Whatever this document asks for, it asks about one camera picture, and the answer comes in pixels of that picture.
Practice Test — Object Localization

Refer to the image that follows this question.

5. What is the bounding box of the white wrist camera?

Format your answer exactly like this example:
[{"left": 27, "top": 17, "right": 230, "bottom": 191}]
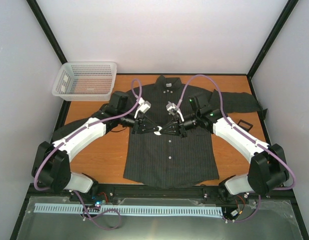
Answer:
[
  {"left": 166, "top": 101, "right": 185, "bottom": 123},
  {"left": 134, "top": 97, "right": 151, "bottom": 119}
]

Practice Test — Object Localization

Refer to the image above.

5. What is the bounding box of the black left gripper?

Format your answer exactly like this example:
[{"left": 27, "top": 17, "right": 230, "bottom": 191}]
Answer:
[{"left": 117, "top": 110, "right": 159, "bottom": 134}]

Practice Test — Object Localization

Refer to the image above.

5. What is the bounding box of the black frame post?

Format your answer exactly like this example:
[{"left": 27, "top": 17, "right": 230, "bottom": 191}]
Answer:
[
  {"left": 247, "top": 0, "right": 299, "bottom": 81},
  {"left": 26, "top": 0, "right": 68, "bottom": 64}
]

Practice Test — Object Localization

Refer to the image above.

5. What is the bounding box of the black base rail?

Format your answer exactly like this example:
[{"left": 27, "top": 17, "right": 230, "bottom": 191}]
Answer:
[{"left": 29, "top": 183, "right": 228, "bottom": 205}]

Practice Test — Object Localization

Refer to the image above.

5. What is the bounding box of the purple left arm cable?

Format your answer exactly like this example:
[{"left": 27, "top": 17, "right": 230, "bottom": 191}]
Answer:
[{"left": 33, "top": 78, "right": 143, "bottom": 230}]

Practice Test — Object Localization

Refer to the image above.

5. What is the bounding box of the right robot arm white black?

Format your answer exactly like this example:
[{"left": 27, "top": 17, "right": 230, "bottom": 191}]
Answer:
[{"left": 159, "top": 96, "right": 290, "bottom": 196}]

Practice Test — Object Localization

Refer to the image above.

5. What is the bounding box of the black right frame post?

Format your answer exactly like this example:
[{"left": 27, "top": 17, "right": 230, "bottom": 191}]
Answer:
[{"left": 247, "top": 0, "right": 299, "bottom": 81}]

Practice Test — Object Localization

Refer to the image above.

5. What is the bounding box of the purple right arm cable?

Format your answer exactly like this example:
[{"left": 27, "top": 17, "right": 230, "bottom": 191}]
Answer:
[{"left": 176, "top": 74, "right": 297, "bottom": 223}]

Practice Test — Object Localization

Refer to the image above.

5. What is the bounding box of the black left frame post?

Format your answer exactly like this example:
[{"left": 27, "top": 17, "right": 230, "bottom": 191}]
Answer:
[{"left": 26, "top": 0, "right": 68, "bottom": 64}]

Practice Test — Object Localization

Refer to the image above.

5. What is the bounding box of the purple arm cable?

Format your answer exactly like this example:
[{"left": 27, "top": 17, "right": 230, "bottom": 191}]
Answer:
[
  {"left": 33, "top": 78, "right": 143, "bottom": 230},
  {"left": 176, "top": 74, "right": 297, "bottom": 223}
]

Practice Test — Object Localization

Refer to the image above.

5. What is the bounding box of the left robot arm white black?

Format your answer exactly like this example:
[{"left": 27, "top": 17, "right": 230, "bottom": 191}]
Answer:
[{"left": 31, "top": 91, "right": 159, "bottom": 202}]

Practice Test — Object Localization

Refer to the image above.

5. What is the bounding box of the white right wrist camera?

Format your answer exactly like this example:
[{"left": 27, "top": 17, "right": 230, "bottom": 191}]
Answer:
[{"left": 166, "top": 101, "right": 185, "bottom": 123}]

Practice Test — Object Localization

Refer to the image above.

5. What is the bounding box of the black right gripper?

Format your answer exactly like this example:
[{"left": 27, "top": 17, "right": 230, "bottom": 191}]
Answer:
[{"left": 159, "top": 111, "right": 200, "bottom": 138}]

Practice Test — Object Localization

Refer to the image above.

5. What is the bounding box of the small black square holder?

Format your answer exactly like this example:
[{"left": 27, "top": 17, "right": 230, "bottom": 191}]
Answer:
[{"left": 237, "top": 119, "right": 254, "bottom": 133}]

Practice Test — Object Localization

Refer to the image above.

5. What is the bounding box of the white perforated plastic basket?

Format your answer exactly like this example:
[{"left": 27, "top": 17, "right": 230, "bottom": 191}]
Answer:
[{"left": 51, "top": 61, "right": 117, "bottom": 102}]

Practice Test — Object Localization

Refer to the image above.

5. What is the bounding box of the blue white brooch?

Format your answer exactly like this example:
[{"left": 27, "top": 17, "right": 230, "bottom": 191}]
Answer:
[{"left": 153, "top": 126, "right": 162, "bottom": 136}]

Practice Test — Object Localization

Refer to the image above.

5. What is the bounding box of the dark grey pinstriped shirt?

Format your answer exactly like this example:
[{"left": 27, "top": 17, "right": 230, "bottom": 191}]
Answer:
[{"left": 53, "top": 75, "right": 269, "bottom": 189}]

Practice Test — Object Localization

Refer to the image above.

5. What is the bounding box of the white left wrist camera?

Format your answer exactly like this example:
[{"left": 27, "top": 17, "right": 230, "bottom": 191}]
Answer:
[{"left": 134, "top": 97, "right": 151, "bottom": 119}]

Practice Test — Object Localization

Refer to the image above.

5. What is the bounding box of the light blue slotted cable duct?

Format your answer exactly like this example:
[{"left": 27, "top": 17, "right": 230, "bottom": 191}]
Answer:
[{"left": 33, "top": 203, "right": 223, "bottom": 218}]

